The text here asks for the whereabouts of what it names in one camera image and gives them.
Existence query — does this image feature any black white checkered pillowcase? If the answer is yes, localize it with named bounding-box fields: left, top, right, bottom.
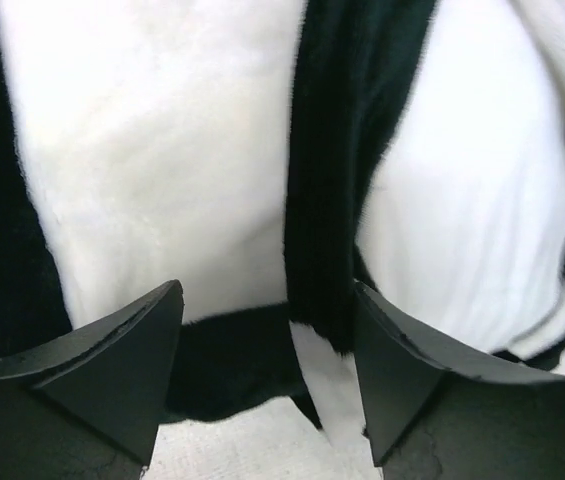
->
left=0, top=1, right=565, bottom=436

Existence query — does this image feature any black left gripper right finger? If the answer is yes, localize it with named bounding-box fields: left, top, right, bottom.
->
left=355, top=284, right=565, bottom=480

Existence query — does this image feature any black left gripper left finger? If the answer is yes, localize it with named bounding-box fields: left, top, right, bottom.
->
left=0, top=280, right=183, bottom=480

